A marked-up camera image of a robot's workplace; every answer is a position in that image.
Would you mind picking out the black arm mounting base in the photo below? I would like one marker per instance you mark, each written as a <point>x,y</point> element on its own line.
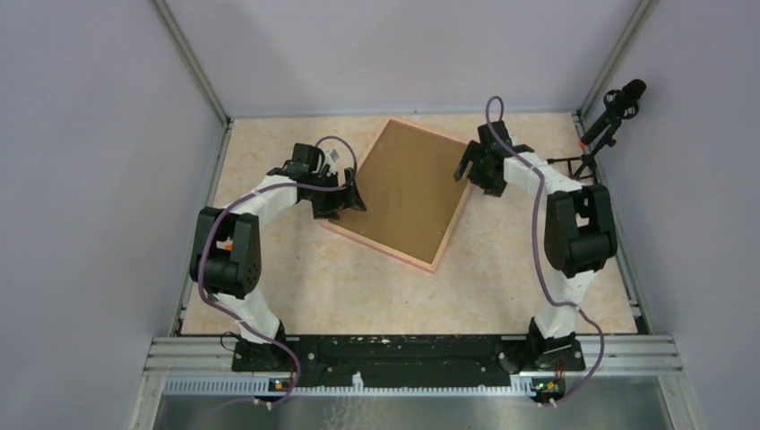
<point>406,361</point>

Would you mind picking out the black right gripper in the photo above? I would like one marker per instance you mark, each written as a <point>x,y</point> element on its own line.
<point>492,186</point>

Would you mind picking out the black microphone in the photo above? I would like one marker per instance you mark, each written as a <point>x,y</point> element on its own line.
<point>619,105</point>

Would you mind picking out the pink wooden picture frame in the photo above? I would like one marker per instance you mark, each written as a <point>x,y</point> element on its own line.
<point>386,249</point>

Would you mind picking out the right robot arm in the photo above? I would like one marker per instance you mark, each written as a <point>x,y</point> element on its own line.
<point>573,232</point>

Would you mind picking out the black microphone tripod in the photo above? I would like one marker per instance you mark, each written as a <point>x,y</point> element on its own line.
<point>586,166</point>

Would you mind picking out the white cable duct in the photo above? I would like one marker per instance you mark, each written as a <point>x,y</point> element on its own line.
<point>275,387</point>

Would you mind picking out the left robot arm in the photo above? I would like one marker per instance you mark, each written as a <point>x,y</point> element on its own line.
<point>227,258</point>

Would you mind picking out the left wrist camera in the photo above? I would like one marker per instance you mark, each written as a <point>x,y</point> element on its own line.
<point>328,166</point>

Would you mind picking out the aluminium rail front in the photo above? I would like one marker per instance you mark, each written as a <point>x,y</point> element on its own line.
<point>622,355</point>

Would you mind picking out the brown backing board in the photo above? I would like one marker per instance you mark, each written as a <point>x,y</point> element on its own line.
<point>404,190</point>

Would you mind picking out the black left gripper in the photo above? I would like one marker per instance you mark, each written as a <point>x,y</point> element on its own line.
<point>339,200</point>

